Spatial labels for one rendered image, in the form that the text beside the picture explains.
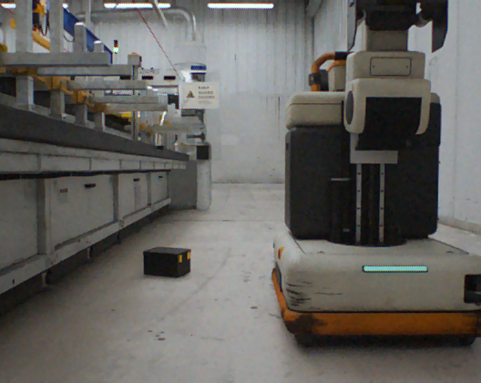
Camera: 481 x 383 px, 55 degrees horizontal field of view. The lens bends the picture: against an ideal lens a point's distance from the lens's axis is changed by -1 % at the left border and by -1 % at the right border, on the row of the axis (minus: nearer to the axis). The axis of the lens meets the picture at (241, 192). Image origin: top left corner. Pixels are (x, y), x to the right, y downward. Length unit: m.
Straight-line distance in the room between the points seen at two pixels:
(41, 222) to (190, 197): 4.05
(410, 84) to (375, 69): 0.11
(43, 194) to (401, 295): 1.49
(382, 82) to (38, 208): 1.48
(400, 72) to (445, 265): 0.59
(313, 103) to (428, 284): 0.71
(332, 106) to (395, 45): 0.31
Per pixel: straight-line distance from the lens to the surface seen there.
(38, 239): 2.18
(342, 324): 1.43
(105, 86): 1.72
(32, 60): 1.27
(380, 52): 1.50
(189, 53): 10.25
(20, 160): 1.48
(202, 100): 5.95
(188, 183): 6.06
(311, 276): 1.38
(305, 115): 1.68
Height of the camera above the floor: 0.54
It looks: 3 degrees down
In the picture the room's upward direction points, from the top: straight up
